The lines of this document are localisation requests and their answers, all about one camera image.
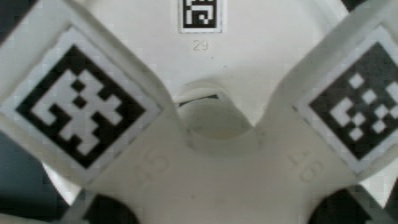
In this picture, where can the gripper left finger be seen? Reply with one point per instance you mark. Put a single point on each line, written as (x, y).
(99, 210)

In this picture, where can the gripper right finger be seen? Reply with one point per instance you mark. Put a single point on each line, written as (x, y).
(351, 208)

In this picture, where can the white cylindrical table leg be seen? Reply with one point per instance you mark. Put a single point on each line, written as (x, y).
(216, 121)

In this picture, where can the white cross-shaped table base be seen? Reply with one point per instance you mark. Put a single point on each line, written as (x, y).
(184, 185)

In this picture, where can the white round table top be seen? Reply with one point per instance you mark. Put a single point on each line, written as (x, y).
(301, 56)

